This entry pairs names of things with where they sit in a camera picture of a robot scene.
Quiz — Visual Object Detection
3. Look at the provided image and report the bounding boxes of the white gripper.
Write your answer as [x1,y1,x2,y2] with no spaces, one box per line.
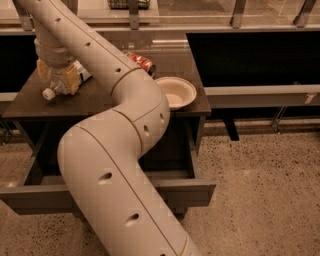
[34,39,79,95]

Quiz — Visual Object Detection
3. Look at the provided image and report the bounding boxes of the dark grey drawer cabinet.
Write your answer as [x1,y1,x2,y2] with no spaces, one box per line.
[2,31,212,221]

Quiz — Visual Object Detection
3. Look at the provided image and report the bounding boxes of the grey bench rail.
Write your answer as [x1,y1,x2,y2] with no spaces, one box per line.
[204,84,320,108]

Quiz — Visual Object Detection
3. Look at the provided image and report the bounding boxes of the red soda can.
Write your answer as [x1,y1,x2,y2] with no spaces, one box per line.
[126,52,156,77]

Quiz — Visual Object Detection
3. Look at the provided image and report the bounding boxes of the open grey top drawer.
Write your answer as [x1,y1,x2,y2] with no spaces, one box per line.
[0,126,215,215]

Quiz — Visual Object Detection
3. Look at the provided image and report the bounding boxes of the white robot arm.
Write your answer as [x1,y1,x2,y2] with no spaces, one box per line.
[17,0,202,256]

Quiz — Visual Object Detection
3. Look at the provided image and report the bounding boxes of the clear plastic water bottle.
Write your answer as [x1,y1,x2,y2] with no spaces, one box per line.
[41,61,93,102]

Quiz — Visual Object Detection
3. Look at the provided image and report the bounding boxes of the white paper bowl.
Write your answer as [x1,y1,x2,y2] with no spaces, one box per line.
[155,77,197,111]

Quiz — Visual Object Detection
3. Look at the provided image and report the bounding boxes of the wire basket behind glass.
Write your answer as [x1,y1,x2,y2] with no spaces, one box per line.
[107,0,150,9]

